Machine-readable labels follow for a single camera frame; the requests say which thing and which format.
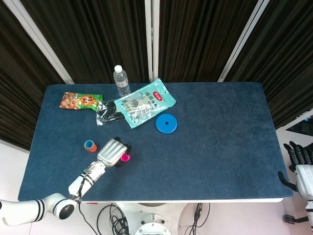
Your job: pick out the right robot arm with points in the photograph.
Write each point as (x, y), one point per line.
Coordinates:
(309, 208)

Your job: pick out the black caster foot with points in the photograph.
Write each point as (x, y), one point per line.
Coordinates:
(289, 218)

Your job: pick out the clear water bottle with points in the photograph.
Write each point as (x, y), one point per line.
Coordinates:
(121, 82)

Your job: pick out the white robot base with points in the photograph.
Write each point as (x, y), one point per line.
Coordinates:
(151, 220)

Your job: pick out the blue round disc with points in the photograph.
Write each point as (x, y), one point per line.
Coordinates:
(166, 123)

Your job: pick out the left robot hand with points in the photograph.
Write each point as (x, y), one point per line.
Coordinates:
(111, 153)

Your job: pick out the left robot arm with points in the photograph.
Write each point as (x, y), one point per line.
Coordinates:
(83, 181)

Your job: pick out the large orange cup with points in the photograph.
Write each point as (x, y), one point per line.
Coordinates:
(93, 149)

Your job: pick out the clear black plastic bag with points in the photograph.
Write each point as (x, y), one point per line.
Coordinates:
(107, 113)

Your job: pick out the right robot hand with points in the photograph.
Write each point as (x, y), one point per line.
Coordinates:
(305, 178)

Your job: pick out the white partition frame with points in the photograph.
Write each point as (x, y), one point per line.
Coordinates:
(152, 36)
(36, 36)
(242, 41)

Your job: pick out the green orange snack bag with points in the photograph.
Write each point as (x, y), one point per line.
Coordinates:
(78, 101)

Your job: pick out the dark brown curtain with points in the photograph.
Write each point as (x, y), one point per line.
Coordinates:
(195, 36)
(17, 85)
(97, 36)
(288, 61)

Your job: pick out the teal snack pouch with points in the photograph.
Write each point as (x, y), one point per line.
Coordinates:
(146, 102)

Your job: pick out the pink cup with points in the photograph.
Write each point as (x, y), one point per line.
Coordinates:
(124, 157)

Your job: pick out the blue table cloth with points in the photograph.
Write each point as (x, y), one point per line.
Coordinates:
(195, 159)

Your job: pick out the dark background equipment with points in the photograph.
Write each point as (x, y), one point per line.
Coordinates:
(303, 127)

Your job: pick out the light blue cup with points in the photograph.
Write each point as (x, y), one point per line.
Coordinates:
(86, 142)

